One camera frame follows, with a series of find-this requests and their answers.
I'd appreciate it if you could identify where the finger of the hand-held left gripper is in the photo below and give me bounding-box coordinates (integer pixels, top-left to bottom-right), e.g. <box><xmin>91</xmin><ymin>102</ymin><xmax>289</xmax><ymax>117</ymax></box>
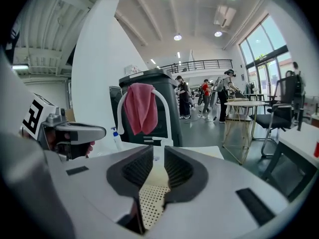
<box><xmin>55</xmin><ymin>122</ymin><xmax>107</xmax><ymax>144</ymax></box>

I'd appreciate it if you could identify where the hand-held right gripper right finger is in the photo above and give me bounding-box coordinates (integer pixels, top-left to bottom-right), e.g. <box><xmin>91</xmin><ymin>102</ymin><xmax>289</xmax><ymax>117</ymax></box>
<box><xmin>163</xmin><ymin>145</ymin><xmax>209</xmax><ymax>210</ymax></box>

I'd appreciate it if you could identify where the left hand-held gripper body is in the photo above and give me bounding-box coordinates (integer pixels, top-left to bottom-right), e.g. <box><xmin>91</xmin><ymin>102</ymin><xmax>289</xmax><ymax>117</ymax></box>
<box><xmin>21</xmin><ymin>93</ymin><xmax>87</xmax><ymax>162</ymax></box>

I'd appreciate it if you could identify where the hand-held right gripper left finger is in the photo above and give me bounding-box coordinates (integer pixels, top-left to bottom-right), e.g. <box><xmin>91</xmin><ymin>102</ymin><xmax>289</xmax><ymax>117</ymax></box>
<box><xmin>106</xmin><ymin>144</ymin><xmax>154</xmax><ymax>235</ymax></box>

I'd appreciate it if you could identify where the beige perforated basket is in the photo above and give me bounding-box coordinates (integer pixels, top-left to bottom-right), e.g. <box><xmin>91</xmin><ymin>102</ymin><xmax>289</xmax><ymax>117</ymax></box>
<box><xmin>138</xmin><ymin>167</ymin><xmax>172</xmax><ymax>231</ymax></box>

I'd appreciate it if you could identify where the pink cloth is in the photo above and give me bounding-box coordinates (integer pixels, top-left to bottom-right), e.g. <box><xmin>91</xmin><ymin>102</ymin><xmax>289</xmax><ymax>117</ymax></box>
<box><xmin>124</xmin><ymin>83</ymin><xmax>159</xmax><ymax>136</ymax></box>

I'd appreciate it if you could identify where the person's left hand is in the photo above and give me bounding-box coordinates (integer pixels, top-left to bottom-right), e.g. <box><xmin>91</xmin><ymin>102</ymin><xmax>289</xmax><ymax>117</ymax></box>
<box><xmin>84</xmin><ymin>140</ymin><xmax>96</xmax><ymax>158</ymax></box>

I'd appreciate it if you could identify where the soap bottle with blue pump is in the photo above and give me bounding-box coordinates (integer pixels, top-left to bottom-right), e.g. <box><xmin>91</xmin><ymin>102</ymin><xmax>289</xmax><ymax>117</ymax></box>
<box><xmin>110</xmin><ymin>126</ymin><xmax>123</xmax><ymax>151</ymax></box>

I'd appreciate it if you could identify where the large black machine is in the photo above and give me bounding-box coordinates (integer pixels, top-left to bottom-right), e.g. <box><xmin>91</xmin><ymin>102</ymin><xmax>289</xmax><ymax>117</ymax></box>
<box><xmin>109</xmin><ymin>85</ymin><xmax>123</xmax><ymax>114</ymax></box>
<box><xmin>119</xmin><ymin>68</ymin><xmax>183</xmax><ymax>148</ymax></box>

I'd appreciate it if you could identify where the white curved faucet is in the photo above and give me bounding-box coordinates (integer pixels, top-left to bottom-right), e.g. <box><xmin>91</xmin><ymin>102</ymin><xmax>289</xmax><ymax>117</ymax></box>
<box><xmin>117</xmin><ymin>88</ymin><xmax>174</xmax><ymax>147</ymax></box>

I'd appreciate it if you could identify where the round white table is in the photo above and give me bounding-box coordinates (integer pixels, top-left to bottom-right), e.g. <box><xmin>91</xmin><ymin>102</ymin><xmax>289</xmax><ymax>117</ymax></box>
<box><xmin>222</xmin><ymin>101</ymin><xmax>266</xmax><ymax>165</ymax></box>

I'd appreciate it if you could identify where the long white table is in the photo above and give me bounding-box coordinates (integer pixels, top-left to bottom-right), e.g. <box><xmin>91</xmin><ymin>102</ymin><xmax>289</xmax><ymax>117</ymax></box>
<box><xmin>243</xmin><ymin>93</ymin><xmax>271</xmax><ymax>102</ymax></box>

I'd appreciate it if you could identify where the black office chair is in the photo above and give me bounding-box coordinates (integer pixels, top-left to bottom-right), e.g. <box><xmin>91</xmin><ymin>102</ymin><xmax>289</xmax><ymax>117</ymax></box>
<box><xmin>250</xmin><ymin>71</ymin><xmax>304</xmax><ymax>158</ymax></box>

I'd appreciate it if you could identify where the clothes rack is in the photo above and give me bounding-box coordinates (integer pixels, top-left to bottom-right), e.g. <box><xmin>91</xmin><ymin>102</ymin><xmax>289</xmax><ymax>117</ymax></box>
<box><xmin>245</xmin><ymin>81</ymin><xmax>257</xmax><ymax>95</ymax></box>

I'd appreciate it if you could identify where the black balcony railing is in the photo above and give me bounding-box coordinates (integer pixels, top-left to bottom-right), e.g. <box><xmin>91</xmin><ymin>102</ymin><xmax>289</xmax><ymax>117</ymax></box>
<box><xmin>160</xmin><ymin>59</ymin><xmax>234</xmax><ymax>74</ymax></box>

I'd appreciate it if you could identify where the large glass window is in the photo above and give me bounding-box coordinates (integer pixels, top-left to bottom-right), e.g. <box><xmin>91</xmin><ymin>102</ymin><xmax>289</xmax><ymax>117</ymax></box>
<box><xmin>239</xmin><ymin>15</ymin><xmax>292</xmax><ymax>94</ymax></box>

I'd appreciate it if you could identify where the ceiling air conditioner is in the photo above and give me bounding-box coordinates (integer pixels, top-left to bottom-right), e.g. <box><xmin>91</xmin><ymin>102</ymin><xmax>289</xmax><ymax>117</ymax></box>
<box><xmin>213</xmin><ymin>5</ymin><xmax>237</xmax><ymax>28</ymax></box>

